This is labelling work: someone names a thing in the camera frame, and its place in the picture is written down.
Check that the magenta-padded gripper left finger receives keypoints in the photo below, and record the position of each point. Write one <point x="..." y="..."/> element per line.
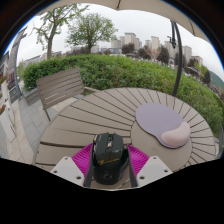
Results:
<point x="81" y="159"/>

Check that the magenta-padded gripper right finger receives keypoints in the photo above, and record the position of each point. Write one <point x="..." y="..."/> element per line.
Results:
<point x="139" y="160"/>

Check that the black computer mouse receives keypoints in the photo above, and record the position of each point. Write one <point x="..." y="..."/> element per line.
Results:
<point x="108" y="156"/>

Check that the purple mouse pad, wrist rest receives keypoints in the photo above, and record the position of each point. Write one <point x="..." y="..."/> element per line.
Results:
<point x="156" y="118"/>

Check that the slatted wooden chair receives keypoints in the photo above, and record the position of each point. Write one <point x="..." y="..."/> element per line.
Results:
<point x="60" y="86"/>

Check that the white planter box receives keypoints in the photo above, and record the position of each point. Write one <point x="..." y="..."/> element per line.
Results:
<point x="7" y="123"/>

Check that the tall grey sign pillar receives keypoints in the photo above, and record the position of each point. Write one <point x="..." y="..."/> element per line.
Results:
<point x="15" y="63"/>

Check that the group of apartment buildings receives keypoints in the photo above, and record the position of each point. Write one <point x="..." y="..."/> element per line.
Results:
<point x="151" y="43"/>

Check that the thin sparse-leaved tree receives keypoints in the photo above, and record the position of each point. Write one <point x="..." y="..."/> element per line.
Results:
<point x="50" y="38"/>

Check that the round full-crowned tree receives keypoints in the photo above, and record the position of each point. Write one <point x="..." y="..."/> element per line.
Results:
<point x="90" y="30"/>

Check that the beige cantilever patio umbrella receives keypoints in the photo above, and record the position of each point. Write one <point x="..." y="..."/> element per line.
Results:
<point x="146" y="5"/>

